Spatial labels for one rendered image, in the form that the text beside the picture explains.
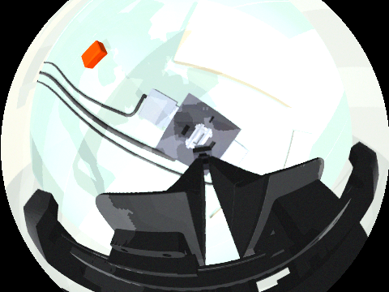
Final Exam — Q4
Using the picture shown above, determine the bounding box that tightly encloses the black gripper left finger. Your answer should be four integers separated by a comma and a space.
95, 158, 207, 266

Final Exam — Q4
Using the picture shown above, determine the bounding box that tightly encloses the orange flat box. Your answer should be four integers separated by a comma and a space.
81, 40, 108, 69

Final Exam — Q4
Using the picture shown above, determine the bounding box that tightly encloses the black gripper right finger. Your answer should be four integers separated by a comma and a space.
208, 157, 324, 259

